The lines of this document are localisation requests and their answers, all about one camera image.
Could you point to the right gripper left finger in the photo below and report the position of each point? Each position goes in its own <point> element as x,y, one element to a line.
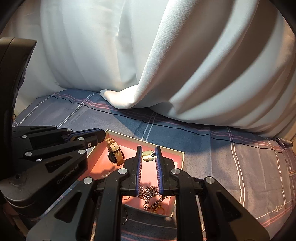
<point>92,210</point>

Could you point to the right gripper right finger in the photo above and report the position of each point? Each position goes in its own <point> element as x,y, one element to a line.
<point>205,210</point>

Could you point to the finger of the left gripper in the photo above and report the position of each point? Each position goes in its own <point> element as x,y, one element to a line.
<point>84,139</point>

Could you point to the tan strap wristwatch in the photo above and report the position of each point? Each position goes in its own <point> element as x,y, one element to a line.
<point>115,154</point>

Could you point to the thin silver bangle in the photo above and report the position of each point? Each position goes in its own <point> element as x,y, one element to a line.
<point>124,216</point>

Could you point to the blue striped love bedsheet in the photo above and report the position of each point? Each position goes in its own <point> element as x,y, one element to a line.
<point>259,172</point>

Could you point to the white curtain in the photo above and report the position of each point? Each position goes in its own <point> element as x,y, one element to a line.
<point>88,45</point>

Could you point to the white pillow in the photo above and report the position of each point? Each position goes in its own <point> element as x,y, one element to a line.
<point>220,63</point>

